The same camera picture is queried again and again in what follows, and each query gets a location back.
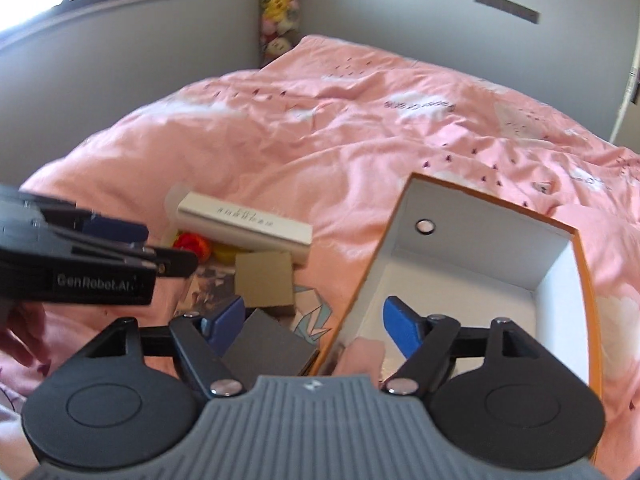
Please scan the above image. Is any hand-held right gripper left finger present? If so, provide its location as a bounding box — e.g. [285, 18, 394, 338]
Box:
[87, 296, 248, 398]

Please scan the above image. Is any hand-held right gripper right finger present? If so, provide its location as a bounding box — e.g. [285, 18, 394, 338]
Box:
[382, 296, 549, 396]

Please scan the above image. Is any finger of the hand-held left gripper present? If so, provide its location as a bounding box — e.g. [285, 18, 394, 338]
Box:
[0, 184, 150, 248]
[0, 221, 200, 281]

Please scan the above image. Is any orange crochet ball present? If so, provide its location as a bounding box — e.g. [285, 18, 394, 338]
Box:
[172, 231, 211, 261]

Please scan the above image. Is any picture printed box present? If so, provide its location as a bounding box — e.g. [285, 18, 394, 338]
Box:
[185, 265, 241, 321]

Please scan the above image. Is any small brown box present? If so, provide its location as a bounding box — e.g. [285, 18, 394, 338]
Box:
[234, 251, 296, 317]

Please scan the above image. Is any yellow tape measure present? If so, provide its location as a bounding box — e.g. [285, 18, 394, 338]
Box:
[207, 240, 238, 263]

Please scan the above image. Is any long white box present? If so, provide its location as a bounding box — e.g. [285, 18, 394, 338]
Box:
[177, 191, 313, 266]

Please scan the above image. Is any orange cardboard box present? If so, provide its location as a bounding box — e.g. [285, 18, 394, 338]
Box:
[312, 172, 601, 466]

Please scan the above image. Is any person's left hand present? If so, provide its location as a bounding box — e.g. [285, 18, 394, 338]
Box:
[0, 302, 51, 376]

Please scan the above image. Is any pink printed blanket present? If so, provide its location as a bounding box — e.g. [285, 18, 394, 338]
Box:
[0, 35, 640, 480]

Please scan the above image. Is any stack of plush toys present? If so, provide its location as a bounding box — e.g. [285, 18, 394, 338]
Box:
[259, 0, 303, 63]

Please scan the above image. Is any white door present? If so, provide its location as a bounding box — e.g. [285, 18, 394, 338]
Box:
[609, 45, 640, 148]

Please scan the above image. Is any grey wall switch panel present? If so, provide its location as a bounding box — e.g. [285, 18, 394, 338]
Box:
[475, 0, 542, 25]

